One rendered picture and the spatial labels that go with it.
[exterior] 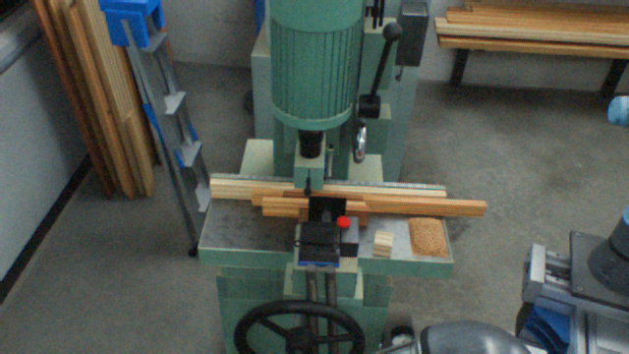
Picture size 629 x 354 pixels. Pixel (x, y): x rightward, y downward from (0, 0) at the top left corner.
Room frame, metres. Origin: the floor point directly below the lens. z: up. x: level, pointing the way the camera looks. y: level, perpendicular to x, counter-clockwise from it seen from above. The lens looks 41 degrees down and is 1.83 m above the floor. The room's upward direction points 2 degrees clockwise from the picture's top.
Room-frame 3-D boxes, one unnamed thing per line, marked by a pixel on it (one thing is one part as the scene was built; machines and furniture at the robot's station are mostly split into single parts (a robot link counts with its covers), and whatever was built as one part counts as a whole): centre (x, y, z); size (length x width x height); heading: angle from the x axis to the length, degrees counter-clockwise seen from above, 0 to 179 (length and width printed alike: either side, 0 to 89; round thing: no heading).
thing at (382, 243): (0.83, -0.18, 0.92); 0.04 x 0.04 x 0.04; 80
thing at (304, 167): (0.98, 0.00, 1.03); 0.14 x 0.07 x 0.09; 179
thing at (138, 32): (1.66, 0.55, 0.58); 0.27 x 0.25 x 1.16; 85
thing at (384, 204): (0.96, -0.15, 0.92); 0.59 x 0.02 x 0.04; 89
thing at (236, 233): (0.86, -0.04, 0.87); 0.61 x 0.30 x 0.06; 89
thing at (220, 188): (0.98, -0.05, 0.93); 0.60 x 0.02 x 0.05; 89
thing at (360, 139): (1.09, -0.13, 1.02); 0.12 x 0.03 x 0.12; 179
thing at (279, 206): (0.93, -0.01, 0.92); 0.25 x 0.02 x 0.05; 89
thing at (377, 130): (1.15, -0.16, 1.02); 0.09 x 0.07 x 0.12; 89
